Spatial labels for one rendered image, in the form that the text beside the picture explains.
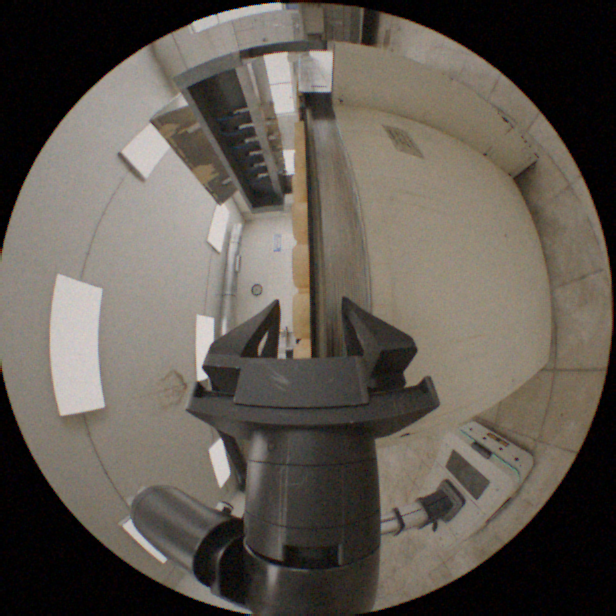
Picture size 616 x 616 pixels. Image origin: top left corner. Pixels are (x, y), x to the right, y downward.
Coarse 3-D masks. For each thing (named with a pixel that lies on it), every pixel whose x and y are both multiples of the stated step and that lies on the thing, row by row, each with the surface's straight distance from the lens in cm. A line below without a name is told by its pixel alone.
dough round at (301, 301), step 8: (296, 296) 18; (304, 296) 18; (296, 304) 18; (304, 304) 18; (296, 312) 17; (304, 312) 17; (296, 320) 17; (304, 320) 17; (296, 328) 18; (304, 328) 18; (296, 336) 19; (304, 336) 19
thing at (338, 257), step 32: (320, 96) 64; (320, 128) 42; (320, 160) 32; (320, 192) 26; (352, 192) 27; (320, 224) 23; (352, 224) 24; (320, 256) 21; (352, 256) 22; (320, 288) 20; (352, 288) 21; (320, 320) 20; (320, 352) 20
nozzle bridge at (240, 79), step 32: (224, 64) 53; (256, 64) 67; (192, 96) 57; (224, 96) 64; (256, 96) 58; (224, 128) 69; (256, 128) 62; (224, 160) 67; (256, 160) 77; (256, 192) 91; (288, 192) 94
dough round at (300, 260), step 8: (296, 248) 19; (304, 248) 19; (296, 256) 19; (304, 256) 19; (296, 264) 18; (304, 264) 18; (296, 272) 18; (304, 272) 18; (296, 280) 19; (304, 280) 19
